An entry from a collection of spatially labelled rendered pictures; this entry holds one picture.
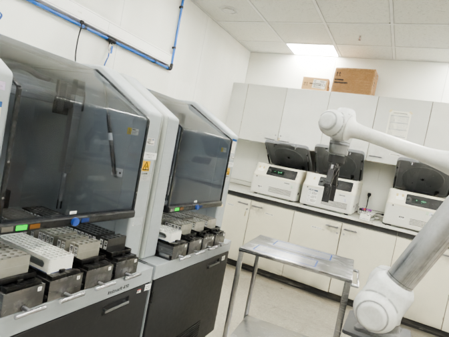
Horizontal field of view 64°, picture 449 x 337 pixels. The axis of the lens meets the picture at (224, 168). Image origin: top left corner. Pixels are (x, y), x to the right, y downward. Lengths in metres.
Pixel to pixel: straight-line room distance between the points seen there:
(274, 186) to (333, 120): 2.67
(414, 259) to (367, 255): 2.51
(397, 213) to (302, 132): 1.36
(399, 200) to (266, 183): 1.36
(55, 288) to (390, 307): 1.14
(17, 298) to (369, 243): 3.27
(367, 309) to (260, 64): 4.05
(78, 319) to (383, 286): 1.11
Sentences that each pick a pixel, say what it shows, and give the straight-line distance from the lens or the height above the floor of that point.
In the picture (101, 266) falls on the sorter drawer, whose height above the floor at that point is 0.81.
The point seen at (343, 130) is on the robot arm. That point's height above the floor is 1.50.
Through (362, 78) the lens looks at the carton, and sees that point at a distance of 4.38.
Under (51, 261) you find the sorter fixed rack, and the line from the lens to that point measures 1.37.
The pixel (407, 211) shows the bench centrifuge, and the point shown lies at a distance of 3.90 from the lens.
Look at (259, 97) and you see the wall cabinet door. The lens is 4.57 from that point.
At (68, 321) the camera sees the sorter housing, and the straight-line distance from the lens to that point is 1.49.
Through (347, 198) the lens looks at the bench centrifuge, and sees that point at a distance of 3.93.
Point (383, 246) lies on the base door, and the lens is 3.93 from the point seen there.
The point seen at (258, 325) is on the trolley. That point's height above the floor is 0.28.
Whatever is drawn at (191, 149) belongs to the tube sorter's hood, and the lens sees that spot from 1.93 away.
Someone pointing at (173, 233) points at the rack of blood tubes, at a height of 0.86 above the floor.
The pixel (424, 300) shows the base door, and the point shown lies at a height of 0.30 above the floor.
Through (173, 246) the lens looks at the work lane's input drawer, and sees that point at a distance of 1.88.
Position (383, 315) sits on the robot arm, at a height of 0.87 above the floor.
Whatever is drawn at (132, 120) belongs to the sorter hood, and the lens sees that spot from 1.54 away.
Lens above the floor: 1.33
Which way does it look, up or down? 3 degrees down
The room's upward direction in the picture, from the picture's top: 11 degrees clockwise
